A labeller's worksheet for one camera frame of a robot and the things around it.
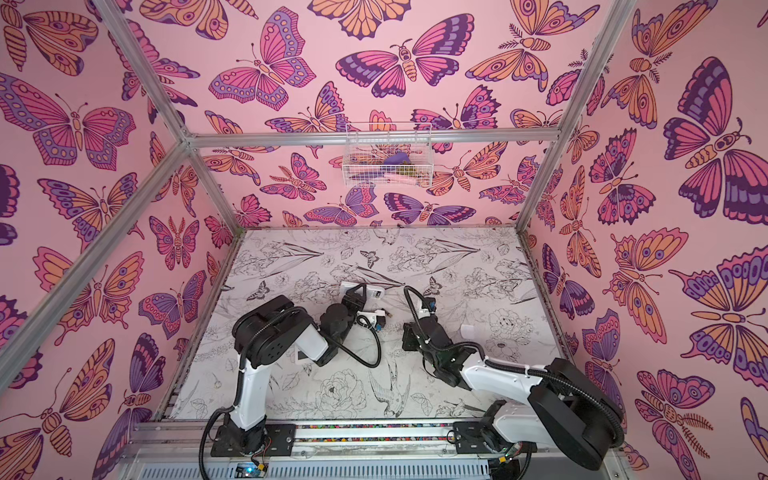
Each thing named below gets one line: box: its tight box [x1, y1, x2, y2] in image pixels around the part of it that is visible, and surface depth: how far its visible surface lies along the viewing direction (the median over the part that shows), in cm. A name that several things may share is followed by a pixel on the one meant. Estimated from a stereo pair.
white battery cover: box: [461, 324, 474, 340], surface depth 94 cm
